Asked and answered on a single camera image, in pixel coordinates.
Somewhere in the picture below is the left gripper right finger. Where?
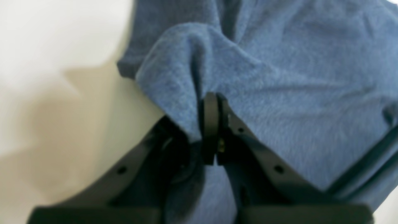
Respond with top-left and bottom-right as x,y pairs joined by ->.
201,92 -> 374,224

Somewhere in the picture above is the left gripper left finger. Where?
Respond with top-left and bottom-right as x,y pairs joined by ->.
28,116 -> 199,224

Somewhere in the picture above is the dark blue T-shirt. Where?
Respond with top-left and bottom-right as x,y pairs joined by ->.
118,0 -> 398,212

